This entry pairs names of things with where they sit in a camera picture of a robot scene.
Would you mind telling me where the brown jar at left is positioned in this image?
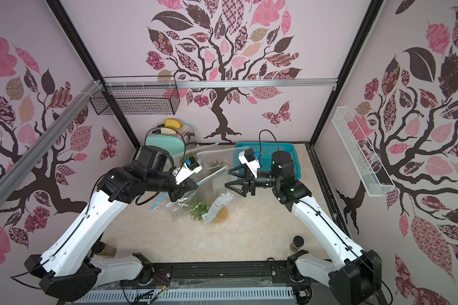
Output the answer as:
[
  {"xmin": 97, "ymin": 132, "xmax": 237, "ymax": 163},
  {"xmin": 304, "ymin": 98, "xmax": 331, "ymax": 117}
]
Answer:
[{"xmin": 92, "ymin": 241, "xmax": 117, "ymax": 258}]

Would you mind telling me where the blue-zip zip-top bag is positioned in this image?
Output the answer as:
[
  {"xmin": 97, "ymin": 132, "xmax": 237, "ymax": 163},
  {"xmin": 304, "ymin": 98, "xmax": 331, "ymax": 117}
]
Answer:
[{"xmin": 150, "ymin": 178, "xmax": 198, "ymax": 210}]

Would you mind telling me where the mint green toaster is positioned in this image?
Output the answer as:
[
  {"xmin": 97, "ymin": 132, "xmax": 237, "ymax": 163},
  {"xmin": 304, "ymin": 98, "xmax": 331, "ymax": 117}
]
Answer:
[{"xmin": 145, "ymin": 134, "xmax": 187, "ymax": 157}]

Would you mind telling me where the white slotted cable duct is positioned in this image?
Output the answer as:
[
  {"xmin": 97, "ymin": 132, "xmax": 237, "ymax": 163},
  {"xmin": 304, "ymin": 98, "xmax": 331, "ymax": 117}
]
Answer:
[{"xmin": 74, "ymin": 287, "xmax": 295, "ymax": 304}]

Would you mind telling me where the yellow pineapple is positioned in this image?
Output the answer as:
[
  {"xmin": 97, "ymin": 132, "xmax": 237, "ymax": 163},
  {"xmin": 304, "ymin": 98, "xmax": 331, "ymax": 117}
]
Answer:
[{"xmin": 211, "ymin": 207, "xmax": 228, "ymax": 224}]

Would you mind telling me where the dark lidded spice jar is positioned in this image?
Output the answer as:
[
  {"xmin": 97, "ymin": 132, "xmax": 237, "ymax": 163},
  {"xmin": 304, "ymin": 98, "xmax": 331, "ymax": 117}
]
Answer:
[{"xmin": 290, "ymin": 235, "xmax": 305, "ymax": 252}]

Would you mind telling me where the yellow bread slice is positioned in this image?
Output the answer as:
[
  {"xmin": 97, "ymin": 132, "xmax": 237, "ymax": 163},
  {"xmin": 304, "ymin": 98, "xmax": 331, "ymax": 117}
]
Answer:
[{"xmin": 164, "ymin": 119, "xmax": 183, "ymax": 130}]

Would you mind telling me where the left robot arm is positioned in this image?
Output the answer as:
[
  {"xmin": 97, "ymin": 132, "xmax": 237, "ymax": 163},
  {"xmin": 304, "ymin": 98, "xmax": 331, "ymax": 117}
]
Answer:
[{"xmin": 24, "ymin": 146, "xmax": 202, "ymax": 302}]

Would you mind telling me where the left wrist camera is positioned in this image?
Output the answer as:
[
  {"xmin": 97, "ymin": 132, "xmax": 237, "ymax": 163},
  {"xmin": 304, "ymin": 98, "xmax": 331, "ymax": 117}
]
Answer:
[{"xmin": 173, "ymin": 156, "xmax": 202, "ymax": 185}]

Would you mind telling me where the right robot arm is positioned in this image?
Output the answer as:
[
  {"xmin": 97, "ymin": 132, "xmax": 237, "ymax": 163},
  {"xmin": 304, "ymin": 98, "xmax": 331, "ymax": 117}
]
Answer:
[{"xmin": 225, "ymin": 149, "xmax": 384, "ymax": 304}]

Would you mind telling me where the clear acrylic wall shelf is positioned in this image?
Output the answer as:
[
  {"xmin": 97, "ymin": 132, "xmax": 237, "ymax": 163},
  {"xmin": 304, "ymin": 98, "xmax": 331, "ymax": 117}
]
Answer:
[{"xmin": 332, "ymin": 106, "xmax": 396, "ymax": 197}]

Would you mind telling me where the teal plastic basket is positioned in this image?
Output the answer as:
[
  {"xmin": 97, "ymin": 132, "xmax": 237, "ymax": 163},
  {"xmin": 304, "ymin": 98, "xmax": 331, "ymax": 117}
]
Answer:
[{"xmin": 234, "ymin": 142, "xmax": 302, "ymax": 180}]

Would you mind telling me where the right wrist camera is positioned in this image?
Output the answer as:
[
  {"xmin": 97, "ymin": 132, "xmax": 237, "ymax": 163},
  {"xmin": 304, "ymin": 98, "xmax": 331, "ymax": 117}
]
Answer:
[{"xmin": 238, "ymin": 148, "xmax": 261, "ymax": 178}]

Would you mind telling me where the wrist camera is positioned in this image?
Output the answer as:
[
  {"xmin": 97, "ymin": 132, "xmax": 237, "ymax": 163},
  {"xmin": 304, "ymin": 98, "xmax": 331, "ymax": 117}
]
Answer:
[
  {"xmin": 173, "ymin": 156, "xmax": 202, "ymax": 185},
  {"xmin": 238, "ymin": 148, "xmax": 261, "ymax": 178}
]

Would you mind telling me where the black wire wall basket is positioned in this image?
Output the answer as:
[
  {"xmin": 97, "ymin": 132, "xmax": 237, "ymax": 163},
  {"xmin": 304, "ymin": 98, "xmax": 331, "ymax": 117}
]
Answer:
[{"xmin": 89, "ymin": 76, "xmax": 181, "ymax": 116}]

